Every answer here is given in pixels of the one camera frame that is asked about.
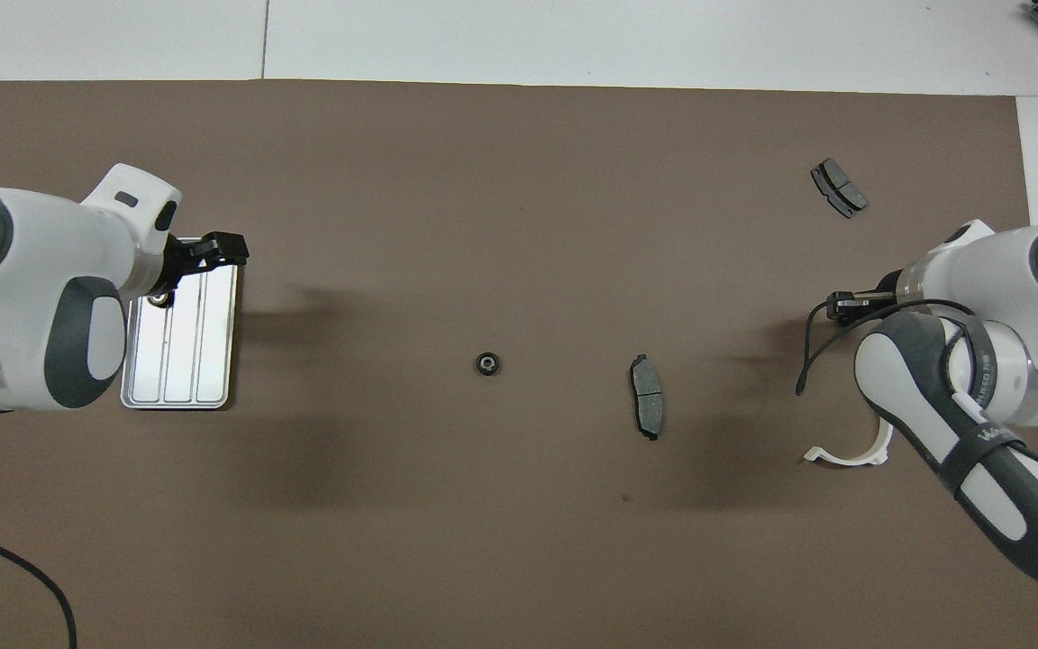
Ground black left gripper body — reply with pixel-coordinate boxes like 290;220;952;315
159;242;188;291

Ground silver metal tray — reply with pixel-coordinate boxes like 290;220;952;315
120;236;241;411

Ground stacked grey brake pads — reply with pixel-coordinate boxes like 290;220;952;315
810;158;870;220

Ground single grey brake pad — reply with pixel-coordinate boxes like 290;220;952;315
629;353;666;442

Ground brown table mat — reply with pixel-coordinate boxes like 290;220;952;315
0;79;1038;649

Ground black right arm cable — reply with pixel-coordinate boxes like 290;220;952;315
794;297;988;398

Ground white curved plastic bracket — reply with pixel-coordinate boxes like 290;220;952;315
803;416;897;468

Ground black loose cable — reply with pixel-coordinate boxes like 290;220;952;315
0;526;78;649

